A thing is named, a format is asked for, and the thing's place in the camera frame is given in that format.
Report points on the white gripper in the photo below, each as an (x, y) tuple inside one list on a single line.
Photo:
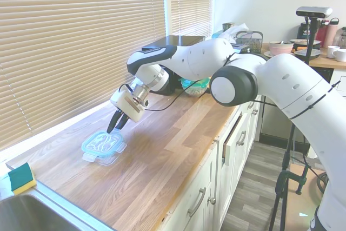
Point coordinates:
[(127, 104)]

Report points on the clear blue-rimmed container lid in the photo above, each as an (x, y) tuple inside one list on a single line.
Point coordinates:
[(104, 143)]

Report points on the white Franka Panda arm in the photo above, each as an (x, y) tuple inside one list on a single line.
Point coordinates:
[(297, 79)]

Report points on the square glass food container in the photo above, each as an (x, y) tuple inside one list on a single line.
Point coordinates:
[(108, 162)]

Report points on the round green-lidded container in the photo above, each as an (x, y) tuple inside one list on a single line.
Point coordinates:
[(193, 87)]

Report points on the wide beige window blind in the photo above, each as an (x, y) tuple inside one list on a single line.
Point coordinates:
[(81, 52)]

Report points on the black toaster oven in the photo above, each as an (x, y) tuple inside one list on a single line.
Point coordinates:
[(183, 40)]

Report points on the yellow green sponge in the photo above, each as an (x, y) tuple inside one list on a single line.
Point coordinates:
[(21, 178)]

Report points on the white cabinet door ajar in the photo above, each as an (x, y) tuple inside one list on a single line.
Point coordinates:
[(233, 144)]

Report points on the white kitchen base cabinet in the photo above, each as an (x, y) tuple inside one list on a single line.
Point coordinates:
[(216, 193)]

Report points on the silver round cabinet knob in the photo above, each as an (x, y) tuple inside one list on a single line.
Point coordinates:
[(212, 200)]

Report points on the stainless steel sink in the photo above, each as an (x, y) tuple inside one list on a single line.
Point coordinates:
[(27, 214)]

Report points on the narrow beige window blind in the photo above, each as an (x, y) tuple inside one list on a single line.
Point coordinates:
[(189, 3)]

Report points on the white plastic bag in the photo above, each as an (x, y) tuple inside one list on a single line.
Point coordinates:
[(229, 32)]

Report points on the dark glass jar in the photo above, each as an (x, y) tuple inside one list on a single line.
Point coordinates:
[(227, 26)]

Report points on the stainless steel dishwasher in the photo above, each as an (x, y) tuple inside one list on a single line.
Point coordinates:
[(273, 125)]

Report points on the pink ceramic bowl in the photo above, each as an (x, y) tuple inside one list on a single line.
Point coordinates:
[(279, 49)]

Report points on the green bar clamp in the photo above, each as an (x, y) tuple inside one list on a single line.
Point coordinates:
[(300, 185)]

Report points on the brown cardboard board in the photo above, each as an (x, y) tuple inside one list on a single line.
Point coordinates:
[(297, 209)]

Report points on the stacked white plates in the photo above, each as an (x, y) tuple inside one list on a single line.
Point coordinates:
[(301, 43)]

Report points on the black kitchen appliance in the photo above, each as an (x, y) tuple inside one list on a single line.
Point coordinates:
[(303, 32)]

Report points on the red water bottle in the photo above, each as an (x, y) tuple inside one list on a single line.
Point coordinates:
[(322, 32)]

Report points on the small white mug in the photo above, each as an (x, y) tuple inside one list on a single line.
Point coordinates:
[(332, 51)]

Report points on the pink water bottle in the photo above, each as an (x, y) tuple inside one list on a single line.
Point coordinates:
[(333, 33)]

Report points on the large white mug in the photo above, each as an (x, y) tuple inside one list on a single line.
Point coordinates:
[(341, 55)]

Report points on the dark bottle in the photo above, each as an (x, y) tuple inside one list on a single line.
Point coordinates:
[(343, 36)]

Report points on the black camera tripod stand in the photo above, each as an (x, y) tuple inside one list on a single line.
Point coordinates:
[(286, 160)]

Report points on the grey stereo camera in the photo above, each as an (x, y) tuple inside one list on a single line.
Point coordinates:
[(313, 12)]

